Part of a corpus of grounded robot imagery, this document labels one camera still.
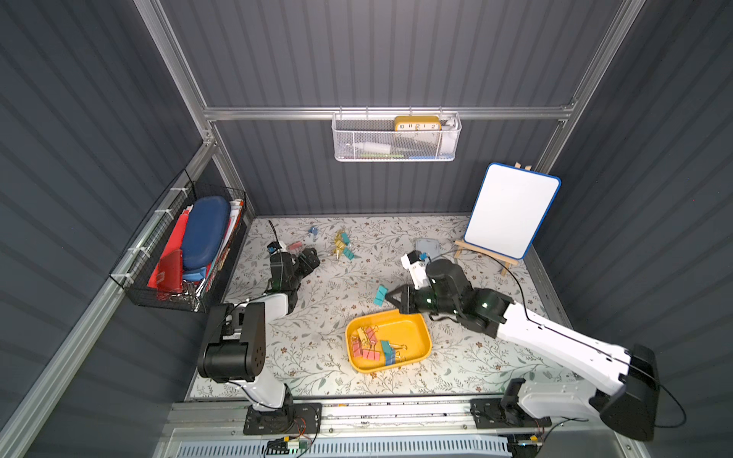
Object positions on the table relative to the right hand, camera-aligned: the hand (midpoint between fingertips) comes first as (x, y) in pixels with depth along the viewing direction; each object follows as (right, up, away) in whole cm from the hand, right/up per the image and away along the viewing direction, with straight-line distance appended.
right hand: (390, 293), depth 70 cm
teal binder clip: (-3, -1, +2) cm, 3 cm away
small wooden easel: (+35, +9, +27) cm, 45 cm away
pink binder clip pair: (-7, -17, +14) cm, 23 cm away
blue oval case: (-48, +16, +3) cm, 51 cm away
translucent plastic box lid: (+17, +11, +38) cm, 43 cm away
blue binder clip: (-28, +17, +42) cm, 54 cm away
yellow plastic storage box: (+7, -15, +18) cm, 24 cm away
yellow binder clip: (-17, +11, +38) cm, 43 cm away
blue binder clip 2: (0, -20, +12) cm, 23 cm away
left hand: (-26, +9, +24) cm, 36 cm away
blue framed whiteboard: (+38, +23, +16) cm, 47 cm away
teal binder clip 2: (-15, +14, +41) cm, 46 cm away
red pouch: (-51, +5, -6) cm, 51 cm away
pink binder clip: (-35, +11, +40) cm, 54 cm away
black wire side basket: (-56, +7, -9) cm, 57 cm away
